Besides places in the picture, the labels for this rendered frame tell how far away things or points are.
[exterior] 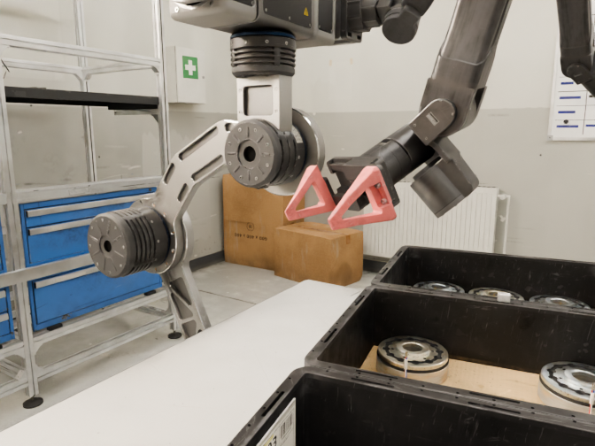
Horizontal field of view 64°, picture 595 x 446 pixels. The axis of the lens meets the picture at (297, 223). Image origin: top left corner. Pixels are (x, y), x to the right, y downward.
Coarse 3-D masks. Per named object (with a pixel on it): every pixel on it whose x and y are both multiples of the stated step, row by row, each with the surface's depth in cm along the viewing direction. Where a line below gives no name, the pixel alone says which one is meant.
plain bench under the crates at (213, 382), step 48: (288, 288) 148; (336, 288) 148; (192, 336) 114; (240, 336) 114; (288, 336) 114; (96, 384) 92; (144, 384) 92; (192, 384) 92; (240, 384) 92; (0, 432) 78; (48, 432) 78; (96, 432) 78; (144, 432) 78; (192, 432) 78
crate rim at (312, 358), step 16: (368, 288) 77; (384, 288) 77; (400, 288) 77; (352, 304) 70; (480, 304) 72; (496, 304) 71; (512, 304) 70; (528, 304) 70; (336, 320) 64; (336, 336) 60; (320, 352) 55; (336, 368) 52; (352, 368) 52; (416, 384) 48; (432, 384) 48; (480, 400) 46; (496, 400) 46; (512, 400) 46; (560, 416) 43; (576, 416) 43; (592, 416) 43
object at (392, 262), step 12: (396, 252) 100; (444, 252) 102; (456, 252) 101; (468, 252) 100; (480, 252) 100; (396, 264) 94; (564, 264) 94; (576, 264) 93; (588, 264) 92; (384, 276) 85; (408, 288) 77; (420, 288) 77; (516, 300) 72
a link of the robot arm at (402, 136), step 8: (400, 128) 64; (408, 128) 63; (392, 136) 62; (400, 136) 62; (408, 136) 62; (416, 136) 62; (400, 144) 61; (408, 144) 61; (416, 144) 62; (424, 144) 62; (408, 152) 61; (416, 152) 62; (424, 152) 62; (432, 152) 64; (416, 160) 62; (424, 160) 63; (432, 160) 65; (424, 168) 62; (416, 176) 63
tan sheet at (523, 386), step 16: (368, 368) 72; (464, 368) 72; (480, 368) 72; (496, 368) 72; (448, 384) 68; (464, 384) 68; (480, 384) 68; (496, 384) 68; (512, 384) 68; (528, 384) 68; (528, 400) 64
